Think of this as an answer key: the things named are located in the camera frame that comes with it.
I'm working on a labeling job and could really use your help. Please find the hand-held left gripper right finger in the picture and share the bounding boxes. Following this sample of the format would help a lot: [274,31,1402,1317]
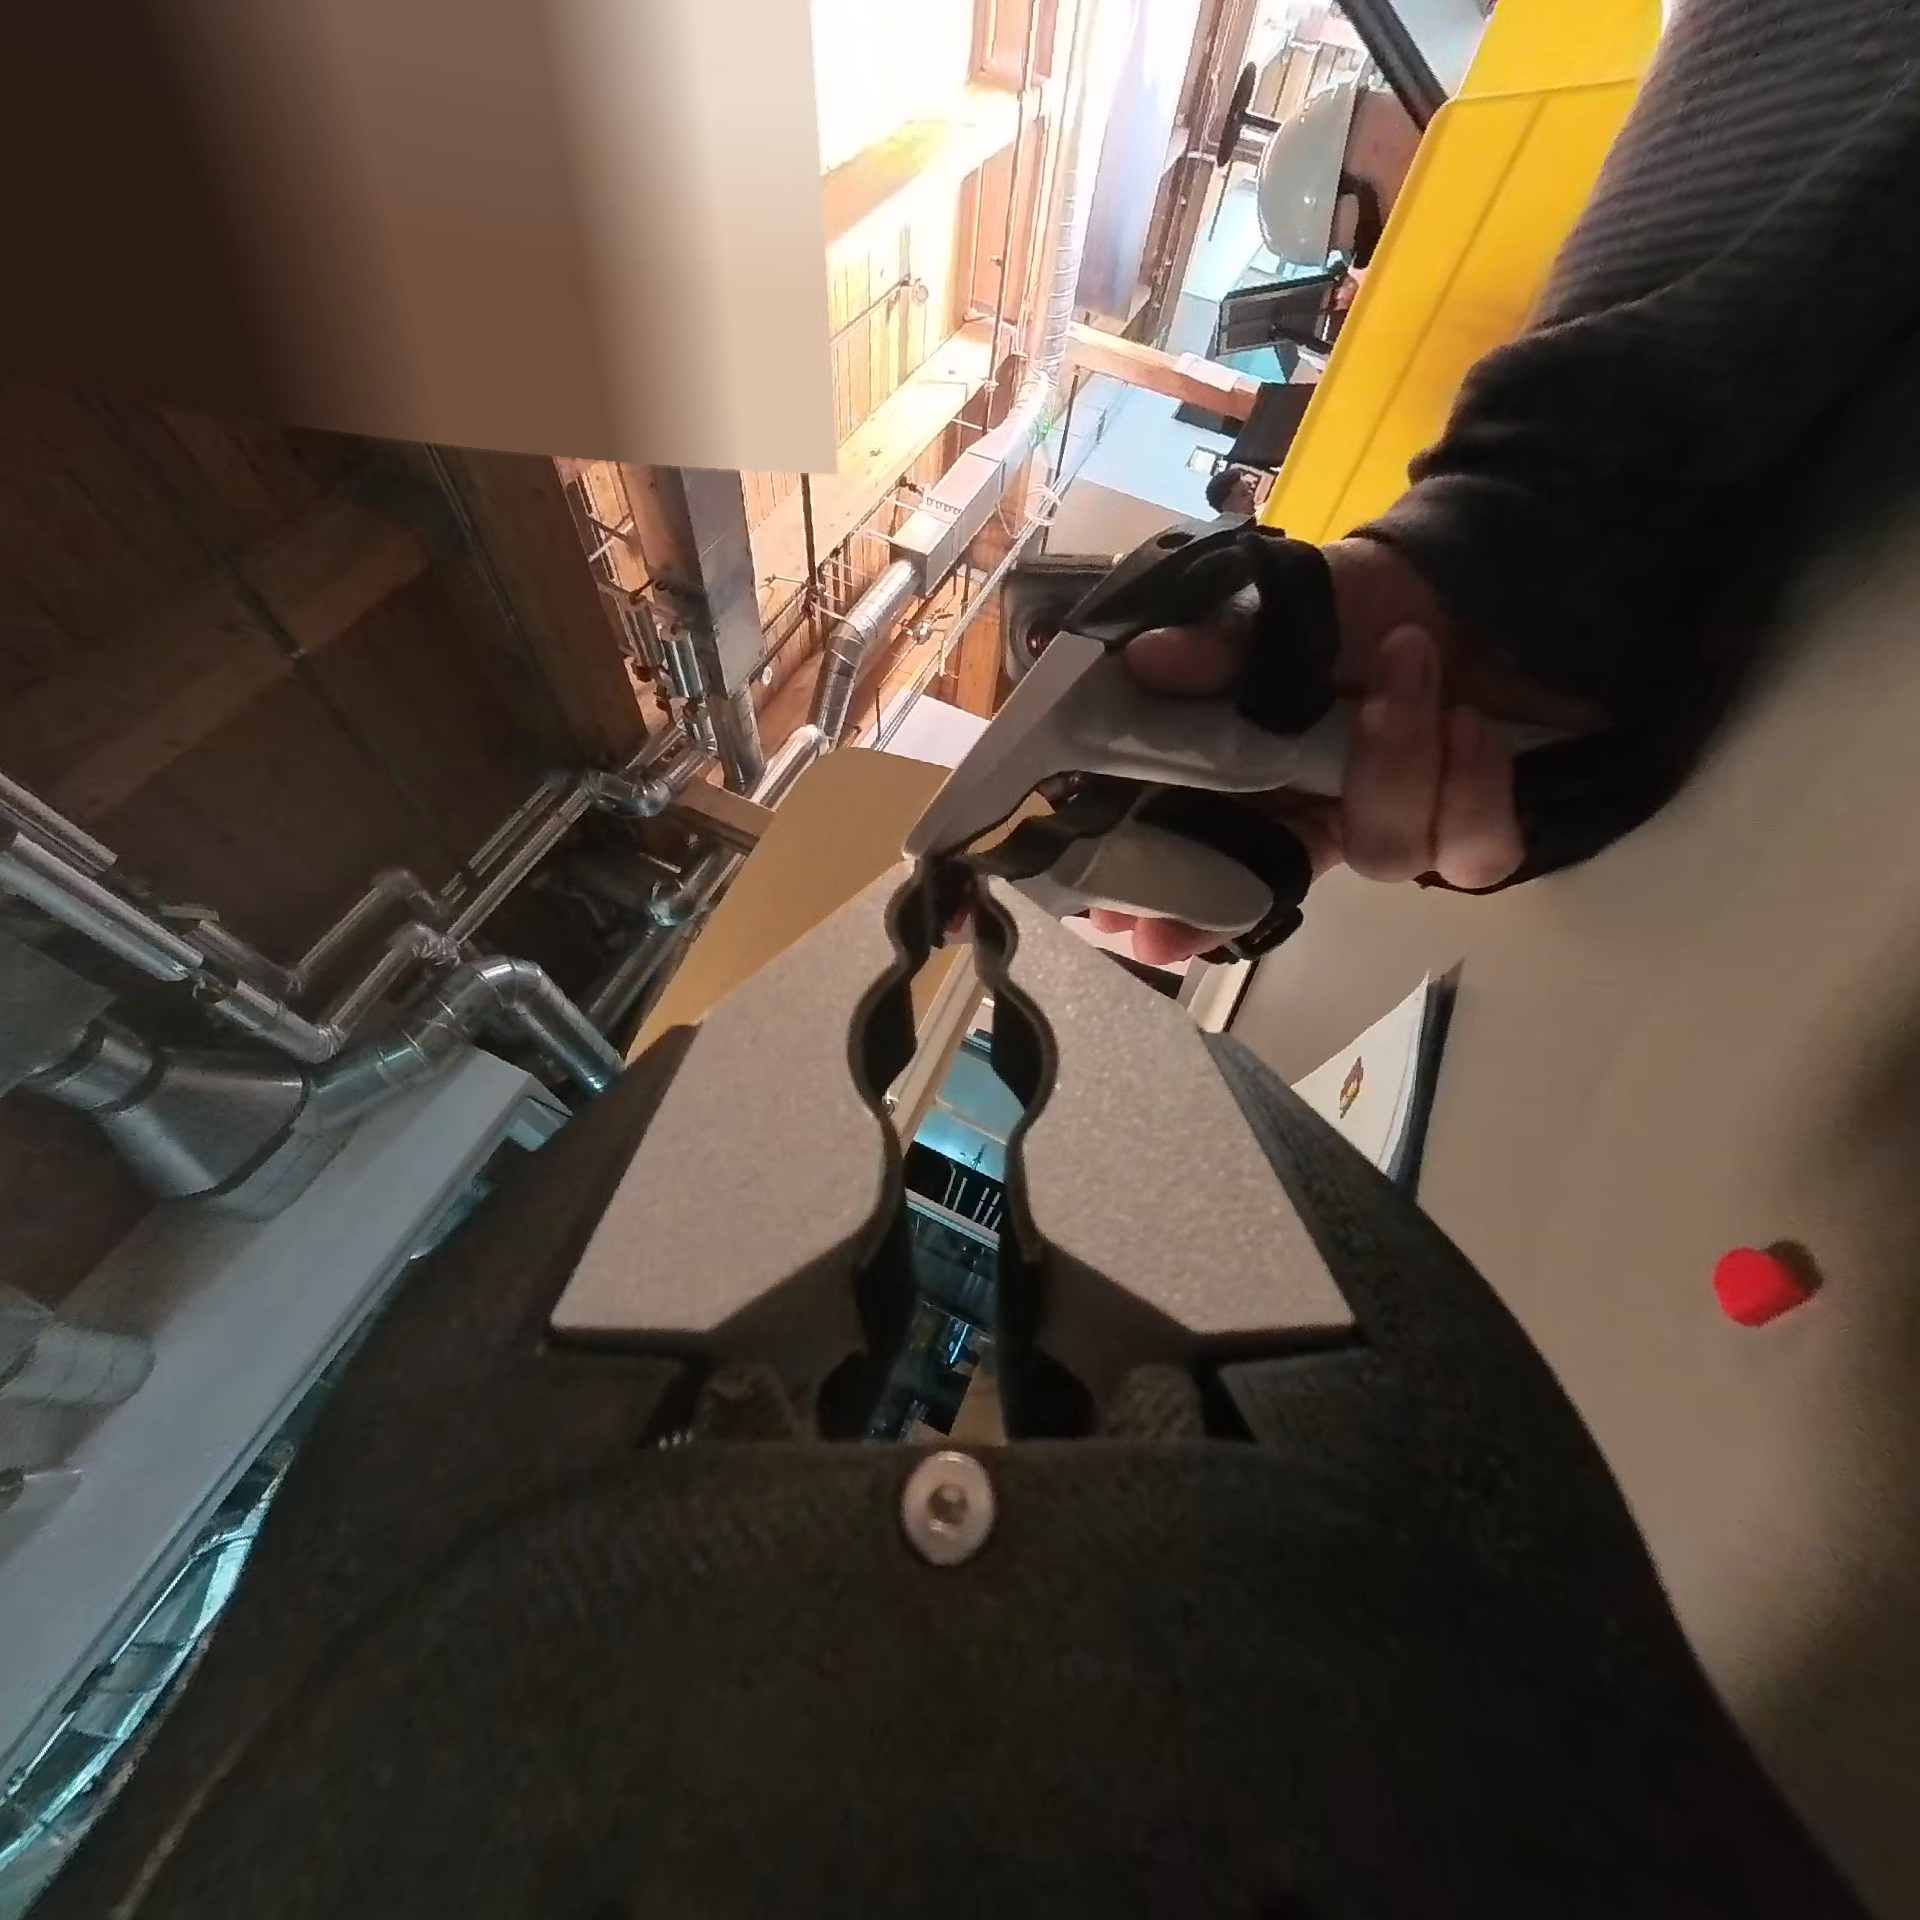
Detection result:
[976,896,1359,1360]

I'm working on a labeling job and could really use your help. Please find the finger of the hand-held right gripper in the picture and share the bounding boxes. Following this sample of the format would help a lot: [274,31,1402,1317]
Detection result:
[903,644,1120,866]
[930,780,1120,920]

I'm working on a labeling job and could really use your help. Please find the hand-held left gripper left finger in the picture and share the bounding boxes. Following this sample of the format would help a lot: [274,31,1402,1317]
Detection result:
[549,875,923,1360]

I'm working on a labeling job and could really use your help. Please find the person's right forearm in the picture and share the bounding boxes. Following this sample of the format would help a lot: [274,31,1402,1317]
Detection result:
[1351,0,1920,887]

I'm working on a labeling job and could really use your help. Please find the person's right hand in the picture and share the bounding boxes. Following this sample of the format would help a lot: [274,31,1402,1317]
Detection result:
[1088,538,1531,968]

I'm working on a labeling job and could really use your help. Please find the white instruction booklet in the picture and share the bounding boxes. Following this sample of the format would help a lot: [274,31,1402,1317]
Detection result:
[1288,972,1461,1191]

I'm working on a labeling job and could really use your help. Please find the silver ceiling pipes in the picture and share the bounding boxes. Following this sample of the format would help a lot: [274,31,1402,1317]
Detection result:
[0,773,676,1058]

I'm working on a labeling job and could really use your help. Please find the yellow plastic bin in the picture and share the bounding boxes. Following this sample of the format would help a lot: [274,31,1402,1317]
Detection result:
[1258,0,1670,543]

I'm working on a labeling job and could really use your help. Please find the ribbed silver duct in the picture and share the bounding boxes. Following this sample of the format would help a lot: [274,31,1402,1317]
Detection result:
[815,557,939,751]

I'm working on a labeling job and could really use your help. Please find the silver ceiling ventilation duct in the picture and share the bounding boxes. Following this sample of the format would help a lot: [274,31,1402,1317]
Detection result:
[0,944,624,1202]

